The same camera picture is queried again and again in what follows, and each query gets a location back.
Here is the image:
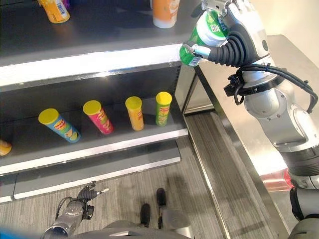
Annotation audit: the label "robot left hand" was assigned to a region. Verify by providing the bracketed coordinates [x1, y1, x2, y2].
[77, 181, 110, 203]

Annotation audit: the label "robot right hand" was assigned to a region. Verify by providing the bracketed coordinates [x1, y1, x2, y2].
[183, 0, 271, 68]

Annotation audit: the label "robot body and legs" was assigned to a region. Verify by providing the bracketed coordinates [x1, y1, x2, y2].
[72, 187, 194, 239]

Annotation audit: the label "blue chip can yellow lid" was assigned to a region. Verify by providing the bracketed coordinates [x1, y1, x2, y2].
[38, 108, 82, 144]

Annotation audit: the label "pink chip can yellow lid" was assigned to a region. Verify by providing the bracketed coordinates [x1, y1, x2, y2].
[82, 100, 114, 135]

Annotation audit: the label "orange can white base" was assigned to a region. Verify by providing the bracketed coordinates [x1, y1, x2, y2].
[152, 0, 180, 28]

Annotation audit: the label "orange chip can yellow lid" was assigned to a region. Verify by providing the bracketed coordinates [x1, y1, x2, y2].
[125, 96, 145, 131]

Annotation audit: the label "lime green chip can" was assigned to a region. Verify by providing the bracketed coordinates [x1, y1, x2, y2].
[156, 92, 173, 126]

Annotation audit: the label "grey metal shelf unit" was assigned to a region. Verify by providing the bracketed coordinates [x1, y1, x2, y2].
[0, 0, 202, 204]

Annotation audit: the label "yellow can with barcode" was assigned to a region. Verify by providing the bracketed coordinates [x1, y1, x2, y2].
[37, 0, 71, 24]

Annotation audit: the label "steel table frame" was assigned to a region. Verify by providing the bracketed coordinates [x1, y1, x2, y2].
[174, 34, 315, 239]

